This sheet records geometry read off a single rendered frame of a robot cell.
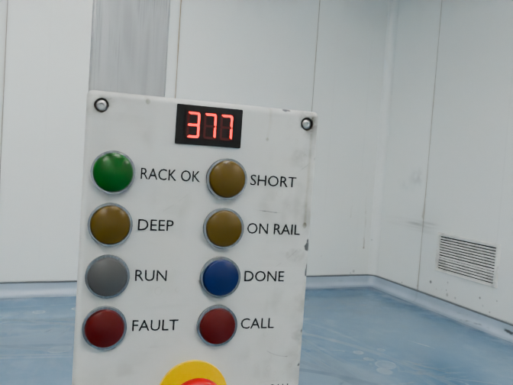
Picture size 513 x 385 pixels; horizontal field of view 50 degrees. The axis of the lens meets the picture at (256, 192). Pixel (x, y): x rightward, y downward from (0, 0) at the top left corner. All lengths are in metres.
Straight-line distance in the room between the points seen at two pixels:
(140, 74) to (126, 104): 0.07
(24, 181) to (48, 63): 0.83
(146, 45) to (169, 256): 0.17
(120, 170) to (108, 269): 0.07
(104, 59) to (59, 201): 3.70
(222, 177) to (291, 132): 0.06
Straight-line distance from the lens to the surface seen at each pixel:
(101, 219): 0.39
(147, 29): 0.46
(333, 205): 4.85
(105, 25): 0.46
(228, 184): 0.40
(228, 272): 0.40
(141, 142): 0.39
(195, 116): 0.40
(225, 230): 0.40
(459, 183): 4.37
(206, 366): 0.43
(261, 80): 4.54
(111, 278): 0.39
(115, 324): 0.40
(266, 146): 0.41
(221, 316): 0.41
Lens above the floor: 1.03
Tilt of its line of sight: 3 degrees down
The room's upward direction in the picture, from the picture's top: 4 degrees clockwise
